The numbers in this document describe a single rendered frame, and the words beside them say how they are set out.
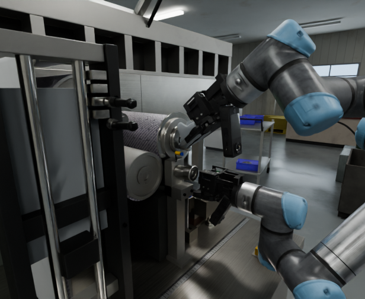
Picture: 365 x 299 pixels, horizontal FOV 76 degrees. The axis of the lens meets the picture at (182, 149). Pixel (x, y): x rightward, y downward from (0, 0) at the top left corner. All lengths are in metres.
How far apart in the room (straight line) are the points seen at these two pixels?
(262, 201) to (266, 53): 0.32
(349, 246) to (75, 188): 0.48
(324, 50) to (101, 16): 8.67
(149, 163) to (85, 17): 0.52
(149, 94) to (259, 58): 0.62
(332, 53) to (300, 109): 8.84
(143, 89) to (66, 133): 0.66
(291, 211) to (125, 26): 0.80
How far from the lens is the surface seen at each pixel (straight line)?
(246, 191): 0.61
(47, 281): 0.60
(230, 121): 0.51
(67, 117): 0.35
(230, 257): 0.77
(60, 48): 0.32
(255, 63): 0.47
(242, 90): 0.48
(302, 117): 0.41
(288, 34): 0.46
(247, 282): 0.71
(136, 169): 0.57
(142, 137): 0.65
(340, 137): 6.85
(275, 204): 0.58
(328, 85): 0.45
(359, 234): 0.56
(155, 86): 1.03
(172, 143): 0.61
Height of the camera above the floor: 1.38
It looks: 14 degrees down
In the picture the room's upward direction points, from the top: straight up
